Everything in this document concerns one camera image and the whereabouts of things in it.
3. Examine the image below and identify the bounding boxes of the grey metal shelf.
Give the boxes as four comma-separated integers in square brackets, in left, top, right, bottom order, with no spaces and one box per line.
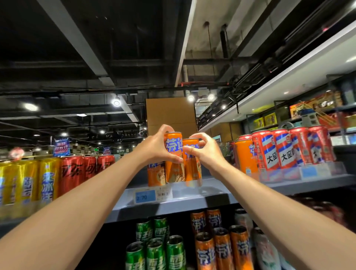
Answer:
[0,161,356,270]

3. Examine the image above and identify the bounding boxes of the person's right hand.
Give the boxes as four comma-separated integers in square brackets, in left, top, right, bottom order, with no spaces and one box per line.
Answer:
[183,132,230,178]

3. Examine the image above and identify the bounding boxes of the brown wooden panel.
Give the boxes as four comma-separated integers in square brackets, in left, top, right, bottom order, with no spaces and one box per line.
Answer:
[145,97,198,138]

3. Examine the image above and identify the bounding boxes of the rows of colourful gift boxes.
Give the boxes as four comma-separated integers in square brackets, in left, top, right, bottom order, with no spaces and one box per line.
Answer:
[253,90,356,130]

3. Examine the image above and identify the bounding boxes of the person's right forearm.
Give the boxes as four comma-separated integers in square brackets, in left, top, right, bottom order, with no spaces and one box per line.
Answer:
[214,164,356,270]

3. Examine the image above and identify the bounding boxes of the row of yellow cans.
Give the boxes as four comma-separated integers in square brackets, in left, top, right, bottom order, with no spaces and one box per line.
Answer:
[0,158,62,220]

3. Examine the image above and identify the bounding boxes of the person's left forearm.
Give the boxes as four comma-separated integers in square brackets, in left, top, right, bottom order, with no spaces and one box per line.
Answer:
[0,151,148,270]

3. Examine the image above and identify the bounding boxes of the row of ceiling spotlights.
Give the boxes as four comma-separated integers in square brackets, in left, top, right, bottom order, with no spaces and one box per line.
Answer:
[22,94,228,137]

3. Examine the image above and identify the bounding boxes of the row of red-white-blue cans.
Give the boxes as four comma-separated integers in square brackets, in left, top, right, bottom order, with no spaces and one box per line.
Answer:
[294,197,348,228]

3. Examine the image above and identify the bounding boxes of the person's left hand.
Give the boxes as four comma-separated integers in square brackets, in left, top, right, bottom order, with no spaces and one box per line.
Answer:
[133,124,184,169]

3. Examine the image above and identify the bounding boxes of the blue hanging promo sign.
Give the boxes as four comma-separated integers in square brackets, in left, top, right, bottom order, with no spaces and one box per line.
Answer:
[53,138,72,157]

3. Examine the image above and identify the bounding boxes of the red round hanging sign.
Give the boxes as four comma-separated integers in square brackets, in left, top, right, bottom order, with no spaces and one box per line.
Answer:
[9,147,25,161]

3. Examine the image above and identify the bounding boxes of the orange soda can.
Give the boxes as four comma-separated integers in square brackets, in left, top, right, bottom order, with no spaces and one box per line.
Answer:
[195,232,217,270]
[234,139,259,176]
[206,208,222,230]
[229,225,254,270]
[147,162,167,187]
[164,132,185,184]
[213,227,235,270]
[191,211,207,234]
[182,138,203,187]

